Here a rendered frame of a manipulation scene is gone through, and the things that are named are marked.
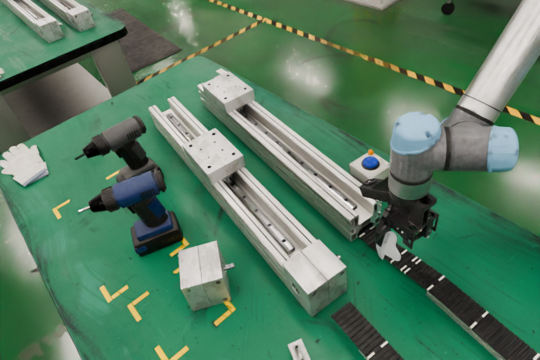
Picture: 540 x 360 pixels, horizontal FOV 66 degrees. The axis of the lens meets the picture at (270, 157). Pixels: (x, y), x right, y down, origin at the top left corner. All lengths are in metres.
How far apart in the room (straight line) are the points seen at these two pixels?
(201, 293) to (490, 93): 0.70
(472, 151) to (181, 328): 0.68
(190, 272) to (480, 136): 0.62
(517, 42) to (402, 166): 0.30
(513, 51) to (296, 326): 0.67
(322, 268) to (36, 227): 0.85
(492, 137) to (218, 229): 0.69
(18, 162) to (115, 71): 1.08
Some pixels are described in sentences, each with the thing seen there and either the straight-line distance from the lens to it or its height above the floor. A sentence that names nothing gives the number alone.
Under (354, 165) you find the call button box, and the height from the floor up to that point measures 0.84.
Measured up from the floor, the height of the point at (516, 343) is 0.81.
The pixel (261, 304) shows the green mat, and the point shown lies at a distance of 0.97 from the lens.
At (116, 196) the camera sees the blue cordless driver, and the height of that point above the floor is 0.99.
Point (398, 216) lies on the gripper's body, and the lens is 0.85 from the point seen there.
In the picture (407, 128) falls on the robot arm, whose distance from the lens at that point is 0.70.
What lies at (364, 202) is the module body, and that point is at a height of 0.85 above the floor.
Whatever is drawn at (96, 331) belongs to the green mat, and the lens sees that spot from 1.07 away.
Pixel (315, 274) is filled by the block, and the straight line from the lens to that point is 0.88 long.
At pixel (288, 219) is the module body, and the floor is 0.86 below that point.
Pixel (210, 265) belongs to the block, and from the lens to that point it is 0.93.
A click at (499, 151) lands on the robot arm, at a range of 0.74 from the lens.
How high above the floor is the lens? 1.62
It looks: 42 degrees down
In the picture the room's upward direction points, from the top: 11 degrees counter-clockwise
